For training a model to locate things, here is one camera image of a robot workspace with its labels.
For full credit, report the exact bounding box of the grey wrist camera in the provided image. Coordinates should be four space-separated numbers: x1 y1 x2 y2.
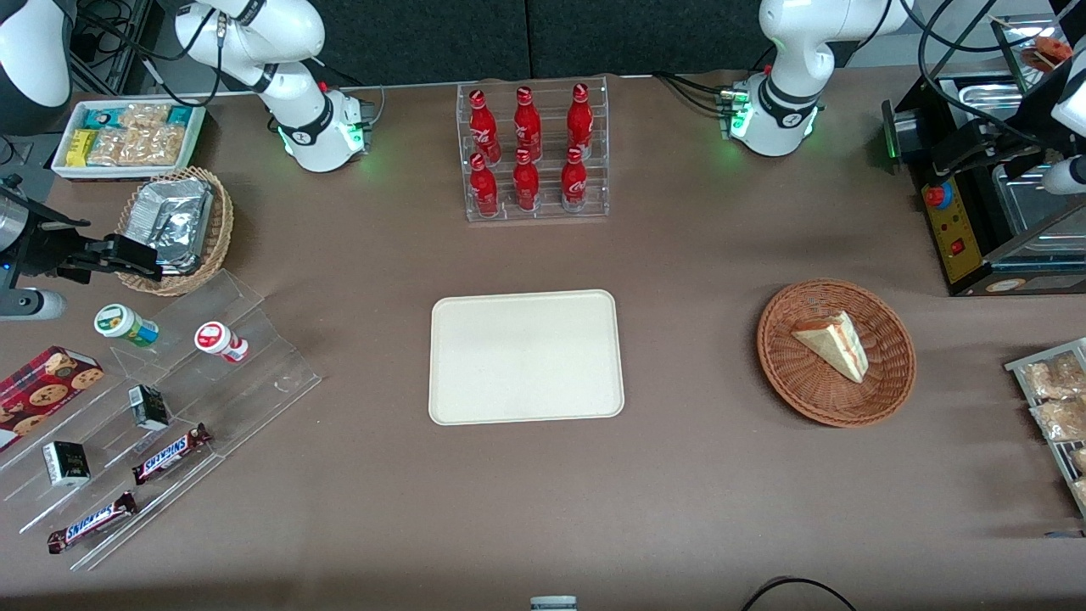
1044 157 1086 197
0 288 66 322

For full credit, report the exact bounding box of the small black drink carton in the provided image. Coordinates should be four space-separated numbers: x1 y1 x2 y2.
42 440 91 488
128 384 171 431

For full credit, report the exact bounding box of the clear nut snack bag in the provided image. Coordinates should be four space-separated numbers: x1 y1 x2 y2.
117 103 172 131
87 127 128 166
119 126 188 167

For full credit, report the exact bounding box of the black base cable bundle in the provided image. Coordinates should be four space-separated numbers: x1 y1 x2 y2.
653 71 739 115

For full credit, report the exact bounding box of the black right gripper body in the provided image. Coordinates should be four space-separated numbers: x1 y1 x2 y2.
0 181 92 281

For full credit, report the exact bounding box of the clear acrylic bottle rack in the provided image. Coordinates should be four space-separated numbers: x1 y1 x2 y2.
456 76 610 223

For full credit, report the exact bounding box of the brown round wicker basket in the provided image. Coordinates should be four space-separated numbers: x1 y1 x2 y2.
757 279 918 428

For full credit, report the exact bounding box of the clear acrylic stepped stand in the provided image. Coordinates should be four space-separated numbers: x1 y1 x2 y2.
0 270 323 571

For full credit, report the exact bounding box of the black hot food display case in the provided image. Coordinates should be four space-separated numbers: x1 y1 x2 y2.
881 13 1086 297

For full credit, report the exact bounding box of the red lid yogurt cup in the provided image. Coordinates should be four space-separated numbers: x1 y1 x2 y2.
193 321 250 364

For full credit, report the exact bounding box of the red Coca-Cola bottle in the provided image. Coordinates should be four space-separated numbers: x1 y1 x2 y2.
468 88 502 162
512 86 543 158
561 146 589 210
566 82 595 154
468 153 500 217
512 149 541 212

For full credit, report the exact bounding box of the cream plastic tray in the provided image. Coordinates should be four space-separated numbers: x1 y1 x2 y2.
428 289 626 426

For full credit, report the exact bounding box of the red sausage skewer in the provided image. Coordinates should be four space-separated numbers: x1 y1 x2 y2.
1021 34 1073 72

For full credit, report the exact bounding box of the light tan wicker basket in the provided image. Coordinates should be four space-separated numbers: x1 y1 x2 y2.
115 166 235 297

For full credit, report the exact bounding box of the black looped table cable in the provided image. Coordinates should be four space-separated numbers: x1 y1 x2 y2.
741 577 858 611

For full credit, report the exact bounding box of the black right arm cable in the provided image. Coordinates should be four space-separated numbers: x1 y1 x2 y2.
76 0 226 109

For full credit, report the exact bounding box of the green lid yogurt cup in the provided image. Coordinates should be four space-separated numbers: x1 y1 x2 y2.
93 303 160 349

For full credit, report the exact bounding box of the dark grey partition panel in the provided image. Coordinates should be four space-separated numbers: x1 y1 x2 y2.
310 0 529 86
528 0 769 79

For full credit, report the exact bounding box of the silver foil packet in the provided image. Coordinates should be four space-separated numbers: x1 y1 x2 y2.
126 178 215 274

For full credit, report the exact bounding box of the Snickers chocolate bar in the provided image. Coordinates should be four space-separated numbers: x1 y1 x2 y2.
132 423 213 486
47 490 138 555

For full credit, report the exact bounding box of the triangular sandwich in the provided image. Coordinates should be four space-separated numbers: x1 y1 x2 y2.
791 311 870 384

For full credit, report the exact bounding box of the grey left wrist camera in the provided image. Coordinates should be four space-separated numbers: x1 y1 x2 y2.
1044 157 1086 197

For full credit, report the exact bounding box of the stainless steel food pan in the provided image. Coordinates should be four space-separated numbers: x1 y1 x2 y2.
991 161 1086 255
957 81 1053 128

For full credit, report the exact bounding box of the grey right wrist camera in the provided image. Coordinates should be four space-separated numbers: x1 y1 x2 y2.
0 288 66 322

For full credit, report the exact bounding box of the white rectangular snack tray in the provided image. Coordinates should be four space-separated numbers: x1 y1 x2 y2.
51 99 207 181

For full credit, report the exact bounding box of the red tartan cookie box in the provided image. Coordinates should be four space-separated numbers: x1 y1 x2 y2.
0 345 105 453

